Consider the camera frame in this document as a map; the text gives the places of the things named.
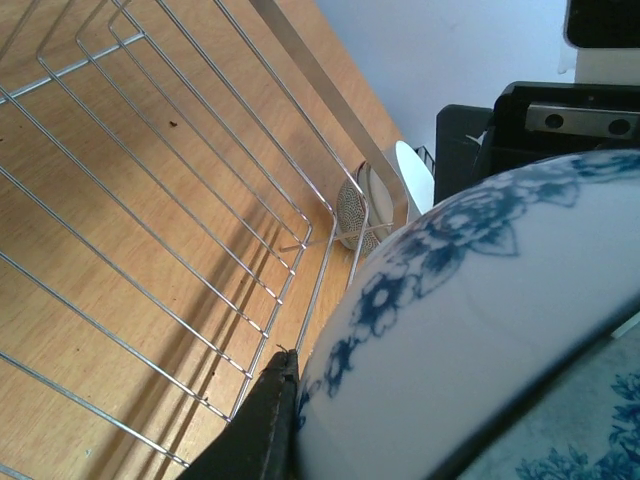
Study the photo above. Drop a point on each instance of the wire dish rack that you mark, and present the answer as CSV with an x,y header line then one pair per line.
x,y
169,182

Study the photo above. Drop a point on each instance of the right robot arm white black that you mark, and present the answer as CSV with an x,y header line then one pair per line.
x,y
606,37

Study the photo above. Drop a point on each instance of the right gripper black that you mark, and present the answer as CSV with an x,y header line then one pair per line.
x,y
528,122

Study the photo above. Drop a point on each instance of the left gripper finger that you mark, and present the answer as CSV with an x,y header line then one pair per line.
x,y
258,442

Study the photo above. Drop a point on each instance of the bowl under white bowl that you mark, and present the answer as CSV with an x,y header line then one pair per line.
x,y
351,210

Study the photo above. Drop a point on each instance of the white upturned bowl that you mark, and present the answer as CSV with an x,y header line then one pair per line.
x,y
417,179

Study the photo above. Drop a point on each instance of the blue floral white bowl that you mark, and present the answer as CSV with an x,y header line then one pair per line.
x,y
496,337

